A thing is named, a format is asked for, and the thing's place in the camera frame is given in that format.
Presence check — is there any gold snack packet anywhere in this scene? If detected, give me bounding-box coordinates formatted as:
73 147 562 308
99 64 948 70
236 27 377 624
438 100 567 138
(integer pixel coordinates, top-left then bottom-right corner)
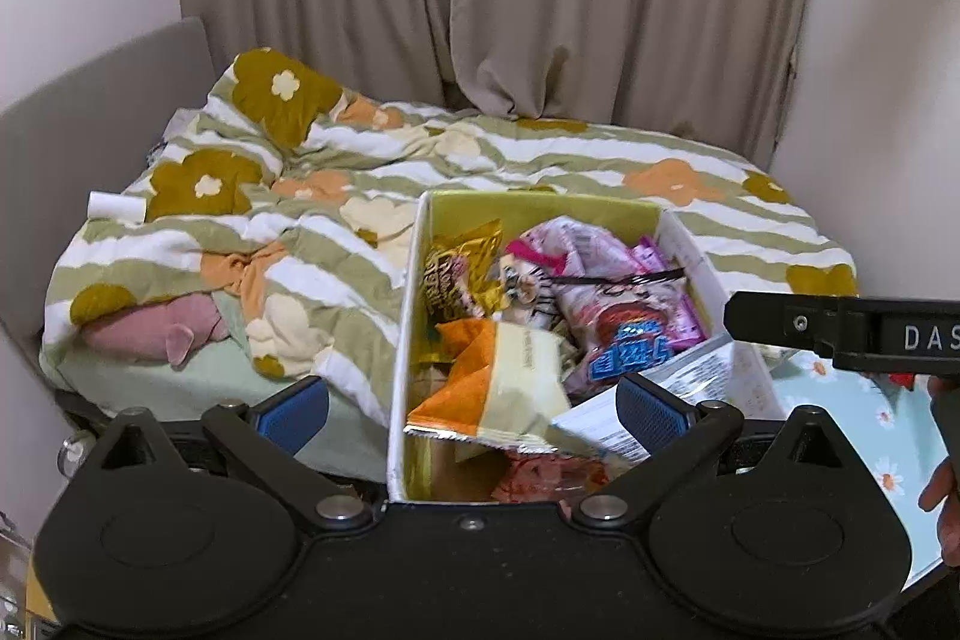
424 218 505 324

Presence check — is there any yellow-green cardboard box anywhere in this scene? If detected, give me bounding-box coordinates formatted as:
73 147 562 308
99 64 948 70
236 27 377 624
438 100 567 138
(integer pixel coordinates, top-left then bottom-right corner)
386 188 788 507

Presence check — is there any purple snack packet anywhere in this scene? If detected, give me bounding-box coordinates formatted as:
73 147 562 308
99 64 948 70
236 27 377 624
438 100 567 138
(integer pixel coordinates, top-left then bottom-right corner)
630 235 711 350

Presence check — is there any light blue floral tablecloth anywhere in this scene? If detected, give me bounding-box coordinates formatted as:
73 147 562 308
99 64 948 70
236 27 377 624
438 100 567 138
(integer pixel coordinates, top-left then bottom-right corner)
765 347 951 597

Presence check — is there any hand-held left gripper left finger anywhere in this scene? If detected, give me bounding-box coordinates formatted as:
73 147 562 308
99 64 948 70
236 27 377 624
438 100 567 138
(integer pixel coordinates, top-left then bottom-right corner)
94 376 376 528

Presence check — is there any orange and cream snack packet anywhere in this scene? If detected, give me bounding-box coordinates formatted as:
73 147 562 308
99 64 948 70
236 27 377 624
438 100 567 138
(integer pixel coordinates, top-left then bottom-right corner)
405 319 580 455

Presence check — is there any white and blue snack packet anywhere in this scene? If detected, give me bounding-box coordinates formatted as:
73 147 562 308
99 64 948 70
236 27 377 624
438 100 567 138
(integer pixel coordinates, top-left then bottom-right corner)
551 340 741 462

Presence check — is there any grey bed headboard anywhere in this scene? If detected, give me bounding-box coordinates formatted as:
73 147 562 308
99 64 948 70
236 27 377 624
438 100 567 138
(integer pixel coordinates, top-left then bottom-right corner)
0 16 216 341

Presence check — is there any pink plush toy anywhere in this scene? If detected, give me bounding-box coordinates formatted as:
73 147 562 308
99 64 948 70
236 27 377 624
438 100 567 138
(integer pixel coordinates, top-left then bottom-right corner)
82 295 231 369

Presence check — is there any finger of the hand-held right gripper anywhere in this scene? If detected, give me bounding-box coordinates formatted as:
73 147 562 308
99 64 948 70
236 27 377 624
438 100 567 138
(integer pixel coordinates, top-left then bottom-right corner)
724 291 848 357

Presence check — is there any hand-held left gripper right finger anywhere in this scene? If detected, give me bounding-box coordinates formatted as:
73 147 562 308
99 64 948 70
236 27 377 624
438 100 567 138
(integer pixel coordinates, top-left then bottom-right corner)
574 376 852 528

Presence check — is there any pink translucent snack packet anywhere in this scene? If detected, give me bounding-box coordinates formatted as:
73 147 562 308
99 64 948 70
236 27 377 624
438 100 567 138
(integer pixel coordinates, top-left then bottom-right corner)
491 449 625 506

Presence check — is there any person's right hand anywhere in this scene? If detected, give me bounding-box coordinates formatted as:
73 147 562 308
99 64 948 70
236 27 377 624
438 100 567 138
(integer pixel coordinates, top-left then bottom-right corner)
919 376 960 567

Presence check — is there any light green bed sheet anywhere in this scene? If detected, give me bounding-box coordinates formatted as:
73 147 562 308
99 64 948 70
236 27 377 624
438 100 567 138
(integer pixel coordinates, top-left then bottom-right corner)
58 340 392 483

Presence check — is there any pink striped snack packet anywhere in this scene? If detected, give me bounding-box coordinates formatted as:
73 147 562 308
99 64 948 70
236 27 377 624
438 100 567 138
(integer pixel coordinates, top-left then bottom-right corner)
504 217 647 283

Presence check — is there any floral striped duvet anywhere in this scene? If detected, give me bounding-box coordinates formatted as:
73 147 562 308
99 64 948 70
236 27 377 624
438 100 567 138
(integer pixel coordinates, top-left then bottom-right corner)
41 47 861 432

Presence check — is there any cartoon print snack packet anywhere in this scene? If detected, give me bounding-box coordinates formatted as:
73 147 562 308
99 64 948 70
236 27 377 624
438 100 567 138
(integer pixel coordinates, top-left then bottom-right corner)
495 254 572 335

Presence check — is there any white tube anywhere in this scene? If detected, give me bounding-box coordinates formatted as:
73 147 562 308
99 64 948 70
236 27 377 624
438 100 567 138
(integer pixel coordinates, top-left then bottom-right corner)
88 192 145 223

